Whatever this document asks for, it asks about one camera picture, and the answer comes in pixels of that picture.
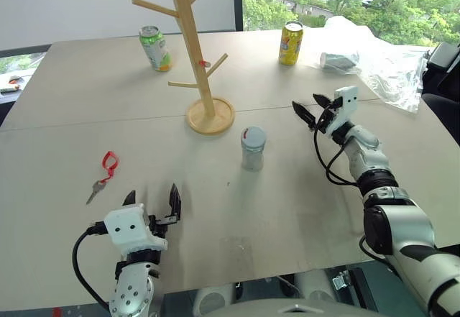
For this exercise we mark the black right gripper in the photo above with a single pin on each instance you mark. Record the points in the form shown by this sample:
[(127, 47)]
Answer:
[(326, 119)]

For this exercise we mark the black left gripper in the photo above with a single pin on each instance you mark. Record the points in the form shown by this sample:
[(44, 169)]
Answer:
[(161, 225)]

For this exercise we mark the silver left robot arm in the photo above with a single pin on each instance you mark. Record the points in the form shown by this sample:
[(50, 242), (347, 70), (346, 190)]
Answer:
[(132, 288)]

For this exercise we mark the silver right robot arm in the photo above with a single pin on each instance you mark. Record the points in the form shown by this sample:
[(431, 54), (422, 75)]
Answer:
[(395, 223)]

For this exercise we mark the yellow drink can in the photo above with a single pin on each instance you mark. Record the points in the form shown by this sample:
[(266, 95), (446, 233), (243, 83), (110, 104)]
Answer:
[(290, 45)]

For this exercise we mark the glass jar with white lid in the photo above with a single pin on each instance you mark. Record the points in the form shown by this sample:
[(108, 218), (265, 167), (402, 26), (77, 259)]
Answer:
[(253, 150)]

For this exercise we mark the clear plastic bag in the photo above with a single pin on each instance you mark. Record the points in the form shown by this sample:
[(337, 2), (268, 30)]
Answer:
[(386, 63)]

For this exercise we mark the small red band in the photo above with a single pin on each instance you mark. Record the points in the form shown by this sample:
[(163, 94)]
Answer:
[(203, 63)]

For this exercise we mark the black chair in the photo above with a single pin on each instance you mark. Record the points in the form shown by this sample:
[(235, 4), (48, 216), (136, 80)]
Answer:
[(442, 80)]

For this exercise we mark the wooden peg tree stand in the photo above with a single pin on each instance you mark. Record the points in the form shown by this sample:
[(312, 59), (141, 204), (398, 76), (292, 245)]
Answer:
[(197, 45)]

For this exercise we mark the green drink can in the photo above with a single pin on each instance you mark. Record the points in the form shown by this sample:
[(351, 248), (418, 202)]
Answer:
[(156, 49)]

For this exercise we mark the silver robot torso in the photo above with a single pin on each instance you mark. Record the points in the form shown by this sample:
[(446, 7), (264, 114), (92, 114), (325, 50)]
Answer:
[(287, 308)]

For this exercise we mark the small orange black tool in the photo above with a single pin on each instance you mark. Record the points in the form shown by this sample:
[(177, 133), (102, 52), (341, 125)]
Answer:
[(13, 78)]

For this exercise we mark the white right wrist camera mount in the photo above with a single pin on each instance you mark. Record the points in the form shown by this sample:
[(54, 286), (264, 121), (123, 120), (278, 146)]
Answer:
[(345, 108)]

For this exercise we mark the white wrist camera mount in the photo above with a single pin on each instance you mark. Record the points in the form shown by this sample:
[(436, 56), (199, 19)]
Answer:
[(129, 227), (345, 108)]

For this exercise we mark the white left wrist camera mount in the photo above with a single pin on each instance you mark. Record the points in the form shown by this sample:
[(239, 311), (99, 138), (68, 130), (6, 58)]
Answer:
[(129, 227)]

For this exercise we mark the dark window frame post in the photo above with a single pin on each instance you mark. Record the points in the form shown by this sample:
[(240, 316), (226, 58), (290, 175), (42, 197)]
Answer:
[(237, 0)]

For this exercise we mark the metal latch bracket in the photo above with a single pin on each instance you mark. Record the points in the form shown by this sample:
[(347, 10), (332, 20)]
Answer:
[(340, 281)]

